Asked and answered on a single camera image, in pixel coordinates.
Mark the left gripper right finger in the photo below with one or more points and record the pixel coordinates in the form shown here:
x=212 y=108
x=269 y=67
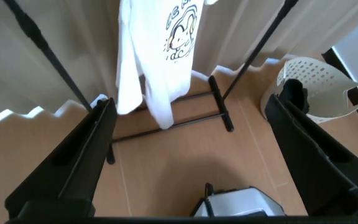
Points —
x=319 y=186

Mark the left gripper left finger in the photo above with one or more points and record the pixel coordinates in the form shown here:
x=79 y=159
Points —
x=73 y=174

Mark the white printed T-shirt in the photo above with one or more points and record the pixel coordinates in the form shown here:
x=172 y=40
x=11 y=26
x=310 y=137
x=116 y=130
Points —
x=154 y=77

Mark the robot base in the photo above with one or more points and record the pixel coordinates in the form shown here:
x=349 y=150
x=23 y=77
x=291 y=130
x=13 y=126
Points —
x=244 y=203

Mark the white laundry basket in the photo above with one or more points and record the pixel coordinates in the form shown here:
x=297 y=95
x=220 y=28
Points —
x=322 y=90

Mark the black clothes rack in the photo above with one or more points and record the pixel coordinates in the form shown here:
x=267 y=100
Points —
x=221 y=99

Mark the black garment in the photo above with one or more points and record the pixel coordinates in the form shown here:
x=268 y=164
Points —
x=294 y=91

